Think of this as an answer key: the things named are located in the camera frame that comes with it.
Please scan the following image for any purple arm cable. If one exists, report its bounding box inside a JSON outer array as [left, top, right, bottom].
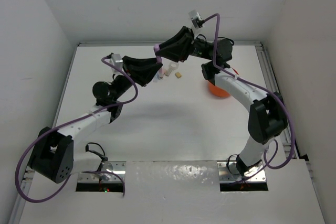
[[202, 13, 297, 184], [15, 55, 140, 204]]

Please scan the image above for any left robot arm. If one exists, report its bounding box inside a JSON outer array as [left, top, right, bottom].
[[28, 54, 163, 184]]

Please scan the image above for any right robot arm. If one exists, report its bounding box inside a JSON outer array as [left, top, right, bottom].
[[154, 26, 288, 176]]

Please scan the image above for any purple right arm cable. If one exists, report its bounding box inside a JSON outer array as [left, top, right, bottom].
[[202, 13, 297, 184]]

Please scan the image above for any blue capped glue stick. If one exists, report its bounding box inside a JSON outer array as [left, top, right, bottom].
[[153, 70, 162, 82]]

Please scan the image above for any yellow eraser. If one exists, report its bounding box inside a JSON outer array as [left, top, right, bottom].
[[175, 72, 182, 79]]

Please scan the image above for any orange round organizer container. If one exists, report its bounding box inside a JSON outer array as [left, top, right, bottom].
[[207, 80, 231, 99]]

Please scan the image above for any pink mini stapler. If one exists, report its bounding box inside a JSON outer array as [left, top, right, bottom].
[[159, 68, 166, 80]]

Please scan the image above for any aluminium table edge rail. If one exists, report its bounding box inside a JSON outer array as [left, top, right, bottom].
[[77, 40, 263, 48]]

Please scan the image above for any metal base plate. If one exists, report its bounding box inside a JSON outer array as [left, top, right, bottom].
[[76, 161, 127, 183], [217, 160, 268, 183]]

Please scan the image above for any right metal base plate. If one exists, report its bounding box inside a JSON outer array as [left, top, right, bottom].
[[217, 160, 268, 183]]

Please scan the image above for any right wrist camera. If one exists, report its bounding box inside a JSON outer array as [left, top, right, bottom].
[[188, 10, 204, 29]]

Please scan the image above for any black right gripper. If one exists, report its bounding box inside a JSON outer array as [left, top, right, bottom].
[[154, 26, 213, 63]]

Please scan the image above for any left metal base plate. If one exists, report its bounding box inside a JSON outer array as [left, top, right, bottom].
[[76, 161, 127, 183]]

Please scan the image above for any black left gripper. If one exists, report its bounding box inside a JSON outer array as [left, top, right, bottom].
[[112, 56, 161, 100]]

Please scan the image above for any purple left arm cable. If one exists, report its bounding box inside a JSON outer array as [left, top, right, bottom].
[[15, 55, 140, 204]]

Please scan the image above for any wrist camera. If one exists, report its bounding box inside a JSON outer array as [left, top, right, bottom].
[[188, 10, 204, 29], [109, 53, 123, 74]]

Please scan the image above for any clear tape dispenser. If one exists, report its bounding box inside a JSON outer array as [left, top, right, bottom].
[[165, 61, 179, 77]]

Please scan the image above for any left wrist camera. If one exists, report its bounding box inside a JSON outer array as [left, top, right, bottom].
[[109, 53, 123, 74]]

